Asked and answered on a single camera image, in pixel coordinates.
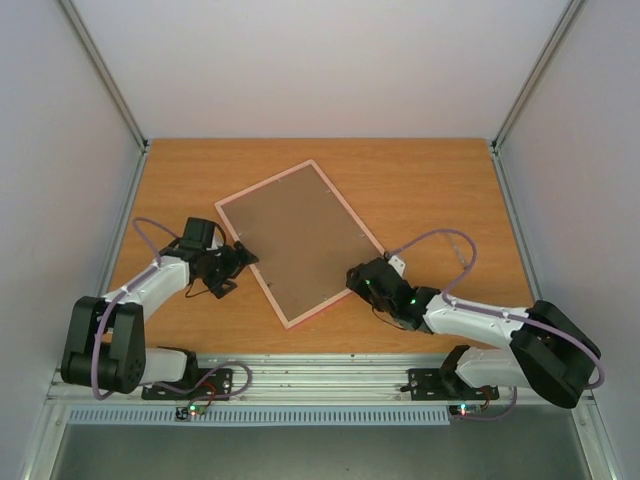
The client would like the pink picture frame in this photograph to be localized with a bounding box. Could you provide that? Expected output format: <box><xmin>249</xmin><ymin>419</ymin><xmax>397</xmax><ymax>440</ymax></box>
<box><xmin>215</xmin><ymin>160</ymin><xmax>384</xmax><ymax>329</ymax></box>

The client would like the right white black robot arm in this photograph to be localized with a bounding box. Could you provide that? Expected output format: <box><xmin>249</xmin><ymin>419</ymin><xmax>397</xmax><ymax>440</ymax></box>
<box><xmin>346</xmin><ymin>257</ymin><xmax>601</xmax><ymax>409</ymax></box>

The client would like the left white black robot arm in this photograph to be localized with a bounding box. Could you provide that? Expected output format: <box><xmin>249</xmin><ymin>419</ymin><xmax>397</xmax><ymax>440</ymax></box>
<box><xmin>60</xmin><ymin>217</ymin><xmax>259</xmax><ymax>400</ymax></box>

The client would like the left small circuit board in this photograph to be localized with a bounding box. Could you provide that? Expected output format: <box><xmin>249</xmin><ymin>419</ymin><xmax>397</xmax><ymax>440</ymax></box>
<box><xmin>174</xmin><ymin>404</ymin><xmax>208</xmax><ymax>421</ymax></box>

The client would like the small circuit board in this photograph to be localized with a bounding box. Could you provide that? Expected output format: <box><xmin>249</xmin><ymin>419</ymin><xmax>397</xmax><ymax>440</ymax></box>
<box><xmin>449</xmin><ymin>402</ymin><xmax>484</xmax><ymax>418</ymax></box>
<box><xmin>174</xmin><ymin>404</ymin><xmax>208</xmax><ymax>421</ymax></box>

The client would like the right small circuit board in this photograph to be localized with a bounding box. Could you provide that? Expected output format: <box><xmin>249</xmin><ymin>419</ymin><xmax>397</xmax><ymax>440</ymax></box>
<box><xmin>449</xmin><ymin>402</ymin><xmax>484</xmax><ymax>418</ymax></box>

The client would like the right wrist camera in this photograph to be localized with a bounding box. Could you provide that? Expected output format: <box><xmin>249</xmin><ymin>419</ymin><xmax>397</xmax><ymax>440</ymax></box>
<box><xmin>387</xmin><ymin>255</ymin><xmax>406</xmax><ymax>278</ymax></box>

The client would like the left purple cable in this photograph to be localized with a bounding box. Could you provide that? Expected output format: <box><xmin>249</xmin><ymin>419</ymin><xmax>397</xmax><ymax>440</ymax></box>
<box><xmin>92</xmin><ymin>216</ymin><xmax>256</xmax><ymax>409</ymax></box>

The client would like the purple cable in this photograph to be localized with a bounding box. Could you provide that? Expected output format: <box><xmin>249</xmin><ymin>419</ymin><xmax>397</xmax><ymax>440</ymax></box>
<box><xmin>387</xmin><ymin>228</ymin><xmax>609</xmax><ymax>421</ymax></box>
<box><xmin>92</xmin><ymin>216</ymin><xmax>256</xmax><ymax>409</ymax></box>

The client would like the aluminium rail base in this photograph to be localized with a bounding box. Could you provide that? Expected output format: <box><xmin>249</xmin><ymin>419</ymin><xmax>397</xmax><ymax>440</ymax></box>
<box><xmin>44</xmin><ymin>352</ymin><xmax>596</xmax><ymax>406</ymax></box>

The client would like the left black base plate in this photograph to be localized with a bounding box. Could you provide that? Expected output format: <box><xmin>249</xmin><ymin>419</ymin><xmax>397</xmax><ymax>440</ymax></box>
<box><xmin>141</xmin><ymin>368</ymin><xmax>233</xmax><ymax>401</ymax></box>

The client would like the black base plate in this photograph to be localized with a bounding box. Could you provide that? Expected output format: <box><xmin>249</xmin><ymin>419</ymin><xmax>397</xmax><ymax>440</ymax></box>
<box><xmin>400</xmin><ymin>368</ymin><xmax>500</xmax><ymax>401</ymax></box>
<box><xmin>141</xmin><ymin>368</ymin><xmax>233</xmax><ymax>401</ymax></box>

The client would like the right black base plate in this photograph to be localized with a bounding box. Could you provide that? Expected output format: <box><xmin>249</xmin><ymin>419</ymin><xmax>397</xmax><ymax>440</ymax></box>
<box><xmin>400</xmin><ymin>368</ymin><xmax>500</xmax><ymax>401</ymax></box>

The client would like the right aluminium corner post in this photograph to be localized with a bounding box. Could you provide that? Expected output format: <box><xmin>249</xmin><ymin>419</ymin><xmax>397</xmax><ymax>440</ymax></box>
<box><xmin>489</xmin><ymin>0</ymin><xmax>586</xmax><ymax>154</ymax></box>

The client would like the aluminium corner post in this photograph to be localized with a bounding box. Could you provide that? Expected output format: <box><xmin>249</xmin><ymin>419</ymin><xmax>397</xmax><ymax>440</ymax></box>
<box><xmin>489</xmin><ymin>0</ymin><xmax>586</xmax><ymax>154</ymax></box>
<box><xmin>57</xmin><ymin>0</ymin><xmax>151</xmax><ymax>151</ymax></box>

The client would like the grey slotted cable duct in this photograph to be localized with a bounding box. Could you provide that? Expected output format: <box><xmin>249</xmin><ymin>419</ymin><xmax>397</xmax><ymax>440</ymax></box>
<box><xmin>67</xmin><ymin>405</ymin><xmax>450</xmax><ymax>427</ymax></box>

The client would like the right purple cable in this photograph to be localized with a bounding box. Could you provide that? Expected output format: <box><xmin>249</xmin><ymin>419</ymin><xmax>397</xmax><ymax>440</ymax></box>
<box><xmin>387</xmin><ymin>228</ymin><xmax>609</xmax><ymax>421</ymax></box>

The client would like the left aluminium corner post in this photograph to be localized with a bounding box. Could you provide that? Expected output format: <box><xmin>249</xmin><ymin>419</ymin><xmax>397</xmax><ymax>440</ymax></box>
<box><xmin>57</xmin><ymin>0</ymin><xmax>151</xmax><ymax>151</ymax></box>

